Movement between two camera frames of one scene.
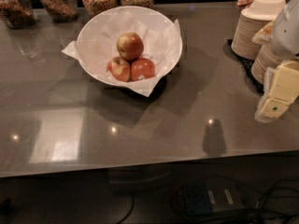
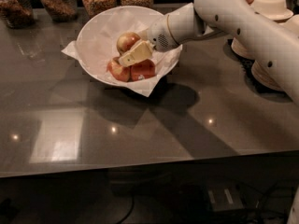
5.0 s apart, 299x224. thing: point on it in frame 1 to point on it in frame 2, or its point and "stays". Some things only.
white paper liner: x=97 y=44 stays
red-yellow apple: x=119 y=68 stays
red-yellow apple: x=130 y=46 stays
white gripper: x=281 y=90 to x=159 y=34
